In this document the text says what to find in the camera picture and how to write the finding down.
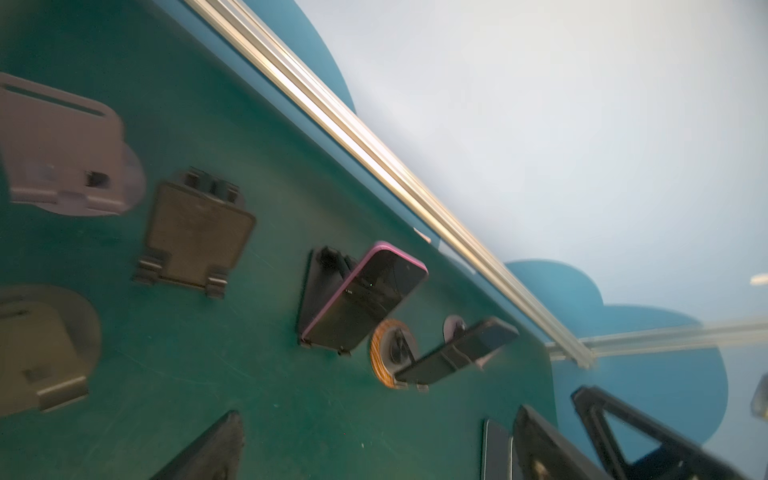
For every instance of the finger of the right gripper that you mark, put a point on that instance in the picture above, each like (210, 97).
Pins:
(676, 457)

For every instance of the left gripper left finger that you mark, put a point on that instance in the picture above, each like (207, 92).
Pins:
(215, 454)

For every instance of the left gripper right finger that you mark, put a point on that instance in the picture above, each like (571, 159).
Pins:
(540, 451)

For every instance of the blue phone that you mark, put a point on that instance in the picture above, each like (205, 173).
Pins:
(496, 458)

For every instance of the grey round stand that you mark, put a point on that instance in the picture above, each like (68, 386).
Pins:
(51, 341)
(454, 326)
(66, 154)

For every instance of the black folding phone stand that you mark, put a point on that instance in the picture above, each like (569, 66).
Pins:
(197, 231)

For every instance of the dark phone back middle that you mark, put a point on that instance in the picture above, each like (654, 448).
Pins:
(476, 342)

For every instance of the round wooden phone stand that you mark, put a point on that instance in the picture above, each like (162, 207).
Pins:
(392, 349)

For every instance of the black stand back left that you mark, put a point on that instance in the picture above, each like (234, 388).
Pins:
(326, 270)

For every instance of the pink-edged phone back left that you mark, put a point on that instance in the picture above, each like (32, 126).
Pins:
(383, 278)

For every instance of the right aluminium frame post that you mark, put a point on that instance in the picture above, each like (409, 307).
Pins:
(680, 338)

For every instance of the horizontal aluminium frame bar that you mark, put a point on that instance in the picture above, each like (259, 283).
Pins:
(251, 38)

